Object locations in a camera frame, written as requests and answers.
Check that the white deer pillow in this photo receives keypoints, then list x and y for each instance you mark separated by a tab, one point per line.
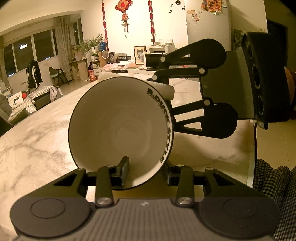
16	99

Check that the potted green plant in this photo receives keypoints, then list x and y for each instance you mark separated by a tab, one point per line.
90	42

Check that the black microwave oven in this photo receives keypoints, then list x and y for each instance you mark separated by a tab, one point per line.
153	61

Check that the yellow poster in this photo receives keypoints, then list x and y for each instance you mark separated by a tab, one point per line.
212	5

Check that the white sponge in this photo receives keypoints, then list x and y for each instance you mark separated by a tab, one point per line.
164	91

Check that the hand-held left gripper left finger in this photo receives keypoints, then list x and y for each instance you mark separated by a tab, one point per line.
124	170

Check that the dark wooden chair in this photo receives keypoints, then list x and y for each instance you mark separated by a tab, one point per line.
57	75

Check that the checked ottoman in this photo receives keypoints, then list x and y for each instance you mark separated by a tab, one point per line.
42	96

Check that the white low cabinet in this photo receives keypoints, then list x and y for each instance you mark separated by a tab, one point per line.
97	69

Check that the pink cloth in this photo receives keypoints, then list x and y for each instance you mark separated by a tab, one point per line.
115	66

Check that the round table mirror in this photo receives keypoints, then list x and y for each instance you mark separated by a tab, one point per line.
104	56

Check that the orange cushion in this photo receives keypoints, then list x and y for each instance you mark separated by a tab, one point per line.
24	95

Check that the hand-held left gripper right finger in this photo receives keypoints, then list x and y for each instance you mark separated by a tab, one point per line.
185	180

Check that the grey sofa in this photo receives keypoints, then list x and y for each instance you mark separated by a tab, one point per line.
13	113

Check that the red knot ornament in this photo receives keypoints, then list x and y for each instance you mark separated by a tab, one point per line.
124	11

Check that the small white fan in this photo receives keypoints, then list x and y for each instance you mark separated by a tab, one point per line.
142	58

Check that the checked trousers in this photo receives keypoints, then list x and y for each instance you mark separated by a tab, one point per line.
277	197

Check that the wooden shelf unit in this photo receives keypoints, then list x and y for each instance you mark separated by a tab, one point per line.
79	64

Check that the white printer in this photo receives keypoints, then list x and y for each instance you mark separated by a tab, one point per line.
161	47

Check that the white refrigerator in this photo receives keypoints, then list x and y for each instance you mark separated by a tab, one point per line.
208	23

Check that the grey bag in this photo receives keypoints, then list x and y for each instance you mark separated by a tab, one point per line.
55	93

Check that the framed bear picture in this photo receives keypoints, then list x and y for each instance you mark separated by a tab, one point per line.
138	52

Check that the blue toy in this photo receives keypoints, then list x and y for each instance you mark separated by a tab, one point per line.
103	45

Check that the person's right hand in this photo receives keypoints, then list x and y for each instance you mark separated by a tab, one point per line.
291	90

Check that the window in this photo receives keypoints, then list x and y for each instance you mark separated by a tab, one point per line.
30	51

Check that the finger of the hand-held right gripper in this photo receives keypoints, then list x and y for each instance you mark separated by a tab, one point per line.
192	106
180	73

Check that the patterned curtain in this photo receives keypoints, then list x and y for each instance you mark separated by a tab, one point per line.
62	39

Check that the dark jackets on rack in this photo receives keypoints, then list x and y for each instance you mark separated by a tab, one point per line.
33	74

